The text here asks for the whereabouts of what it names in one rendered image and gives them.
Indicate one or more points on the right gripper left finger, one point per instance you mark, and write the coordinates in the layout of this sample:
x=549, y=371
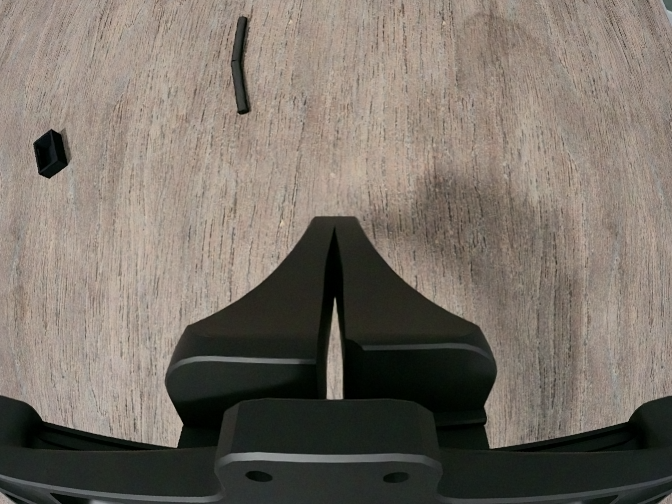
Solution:
x=271, y=343

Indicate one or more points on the dark grey bent rod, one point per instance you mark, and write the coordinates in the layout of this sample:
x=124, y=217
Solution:
x=236, y=68

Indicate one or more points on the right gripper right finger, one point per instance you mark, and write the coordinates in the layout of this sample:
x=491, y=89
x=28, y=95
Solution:
x=398, y=344

